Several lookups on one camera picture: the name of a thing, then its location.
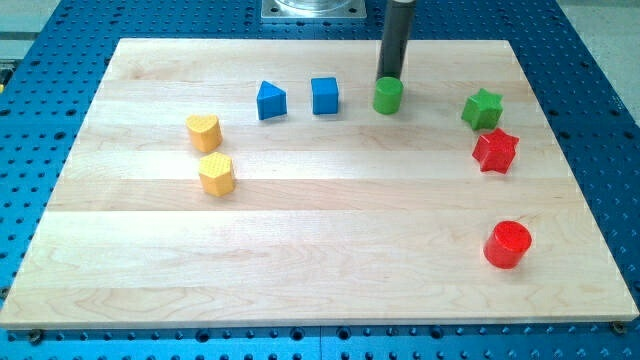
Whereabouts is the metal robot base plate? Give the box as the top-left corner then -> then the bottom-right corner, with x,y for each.
260,0 -> 367,20

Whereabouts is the yellow hexagon block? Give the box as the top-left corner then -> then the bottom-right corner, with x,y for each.
198,152 -> 235,197

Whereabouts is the blue perforated table plate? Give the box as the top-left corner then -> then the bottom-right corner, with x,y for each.
1,1 -> 639,359

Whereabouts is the blue cube block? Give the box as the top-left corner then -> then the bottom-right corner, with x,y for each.
311,77 -> 339,115

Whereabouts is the red star block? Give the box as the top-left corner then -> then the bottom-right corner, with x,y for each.
472,128 -> 519,174

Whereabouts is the green cylinder block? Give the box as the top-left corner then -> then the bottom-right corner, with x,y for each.
373,77 -> 404,115

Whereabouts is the yellow heart block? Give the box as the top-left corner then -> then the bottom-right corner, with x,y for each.
186,115 -> 223,152

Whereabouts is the wooden board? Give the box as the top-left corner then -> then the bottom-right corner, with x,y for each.
1,38 -> 638,329

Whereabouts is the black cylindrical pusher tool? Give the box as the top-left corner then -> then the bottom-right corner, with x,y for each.
376,0 -> 417,79

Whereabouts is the blue triangle block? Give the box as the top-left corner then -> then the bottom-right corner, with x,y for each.
256,81 -> 287,120

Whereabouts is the red cylinder block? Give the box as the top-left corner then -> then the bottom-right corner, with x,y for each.
483,220 -> 532,269

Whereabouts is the green star block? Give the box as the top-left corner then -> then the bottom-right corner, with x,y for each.
461,88 -> 503,131

